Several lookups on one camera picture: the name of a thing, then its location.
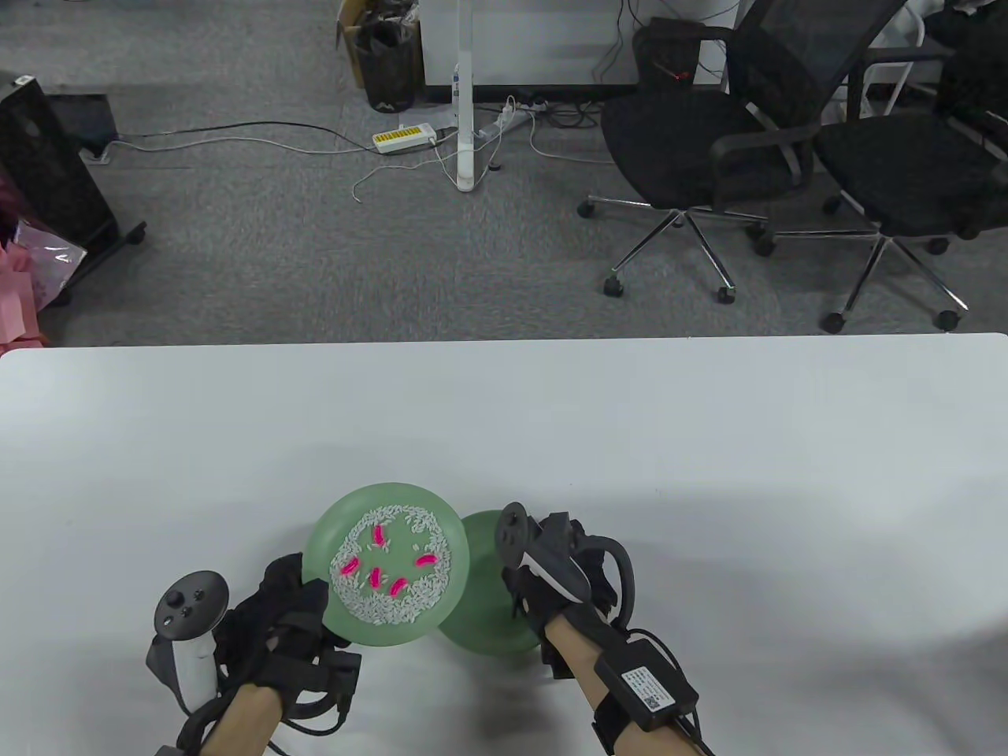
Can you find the black rolling cabinet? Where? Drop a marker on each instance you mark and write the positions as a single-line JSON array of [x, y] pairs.
[[47, 173]]

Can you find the white metal frame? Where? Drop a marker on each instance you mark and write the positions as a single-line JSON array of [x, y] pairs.
[[862, 90]]

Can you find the white desk panel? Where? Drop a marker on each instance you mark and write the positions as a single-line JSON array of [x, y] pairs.
[[543, 39]]

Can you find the person's right forearm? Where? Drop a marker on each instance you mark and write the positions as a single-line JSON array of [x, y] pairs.
[[579, 654]]

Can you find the cardboard box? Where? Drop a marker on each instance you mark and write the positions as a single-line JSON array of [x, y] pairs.
[[350, 47]]

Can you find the black trash bin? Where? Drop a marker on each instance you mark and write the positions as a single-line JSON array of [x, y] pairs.
[[390, 75]]

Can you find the pink plastic bag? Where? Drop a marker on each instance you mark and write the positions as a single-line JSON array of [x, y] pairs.
[[24, 299]]

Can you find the green plate with rice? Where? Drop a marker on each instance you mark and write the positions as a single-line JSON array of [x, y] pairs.
[[339, 516]]

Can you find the gray black controller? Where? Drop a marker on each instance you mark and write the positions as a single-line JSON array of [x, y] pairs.
[[193, 606], [551, 567]]

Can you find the white power strip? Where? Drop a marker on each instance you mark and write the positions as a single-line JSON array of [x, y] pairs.
[[512, 118]]

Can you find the right gray black controller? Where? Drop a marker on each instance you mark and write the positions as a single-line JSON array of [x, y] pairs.
[[551, 567]]

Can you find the person's left forearm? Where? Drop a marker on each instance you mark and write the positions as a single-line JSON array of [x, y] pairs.
[[244, 720]]

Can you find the left gray black controller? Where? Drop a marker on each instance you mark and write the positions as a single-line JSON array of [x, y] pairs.
[[193, 606]]

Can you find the white desk leg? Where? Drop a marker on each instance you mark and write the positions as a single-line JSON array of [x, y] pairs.
[[465, 118]]

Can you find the person's right hand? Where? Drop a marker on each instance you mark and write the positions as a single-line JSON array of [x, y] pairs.
[[524, 598]]

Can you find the black mesh office chair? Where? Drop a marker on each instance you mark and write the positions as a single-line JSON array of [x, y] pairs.
[[906, 173], [709, 142]]

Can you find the black wrist sensor box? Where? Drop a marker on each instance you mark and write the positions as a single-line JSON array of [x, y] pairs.
[[646, 681]]

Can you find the yellow power strip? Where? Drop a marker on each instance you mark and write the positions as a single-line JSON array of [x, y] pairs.
[[403, 139]]

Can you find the person's left hand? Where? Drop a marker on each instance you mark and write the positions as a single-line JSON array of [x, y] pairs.
[[276, 622]]

